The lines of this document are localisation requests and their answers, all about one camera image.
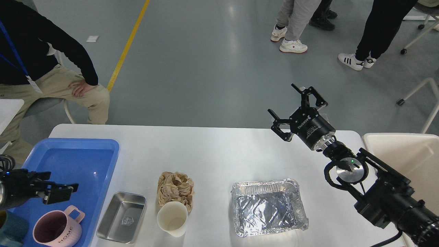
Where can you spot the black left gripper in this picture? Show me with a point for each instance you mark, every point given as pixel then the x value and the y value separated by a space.
pixel 17 187

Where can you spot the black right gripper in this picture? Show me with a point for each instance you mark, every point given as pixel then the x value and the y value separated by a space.
pixel 312 128

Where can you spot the pink mug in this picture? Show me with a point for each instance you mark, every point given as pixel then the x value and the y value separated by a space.
pixel 59 228

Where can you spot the stainless steel tray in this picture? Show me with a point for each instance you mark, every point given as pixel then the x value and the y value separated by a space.
pixel 122 218

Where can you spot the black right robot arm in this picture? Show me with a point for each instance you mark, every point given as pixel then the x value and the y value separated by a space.
pixel 382 194

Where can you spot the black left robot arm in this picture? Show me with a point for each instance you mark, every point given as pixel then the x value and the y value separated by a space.
pixel 8 164

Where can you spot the blue plastic tray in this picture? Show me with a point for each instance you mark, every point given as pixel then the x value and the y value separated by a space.
pixel 88 162

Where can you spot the teal cup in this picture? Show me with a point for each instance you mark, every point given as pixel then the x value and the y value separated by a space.
pixel 13 229

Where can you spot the small white side table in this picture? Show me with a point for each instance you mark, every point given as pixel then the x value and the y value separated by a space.
pixel 11 116

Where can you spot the person in black shoes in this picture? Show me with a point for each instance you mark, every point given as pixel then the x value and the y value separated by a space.
pixel 321 16

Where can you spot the aluminium foil container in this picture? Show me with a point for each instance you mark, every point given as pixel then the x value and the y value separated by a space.
pixel 267 207

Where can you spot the white chair leg right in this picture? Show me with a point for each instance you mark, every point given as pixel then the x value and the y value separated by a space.
pixel 425 96

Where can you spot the crumpled brown paper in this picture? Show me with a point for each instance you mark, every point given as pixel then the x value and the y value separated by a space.
pixel 175 187

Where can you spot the person in black sweater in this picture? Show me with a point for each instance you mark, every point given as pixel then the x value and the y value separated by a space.
pixel 38 60

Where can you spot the white paper cup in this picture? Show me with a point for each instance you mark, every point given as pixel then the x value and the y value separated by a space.
pixel 172 218

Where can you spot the beige plastic bin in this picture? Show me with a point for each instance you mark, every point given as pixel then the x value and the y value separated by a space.
pixel 414 155

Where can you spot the person with striped sneakers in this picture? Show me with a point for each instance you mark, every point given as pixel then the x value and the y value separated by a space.
pixel 380 29

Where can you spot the white paper scrap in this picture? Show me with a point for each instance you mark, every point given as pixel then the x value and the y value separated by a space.
pixel 92 38

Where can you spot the white rolling chair frame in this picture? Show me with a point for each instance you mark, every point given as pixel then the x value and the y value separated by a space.
pixel 431 9

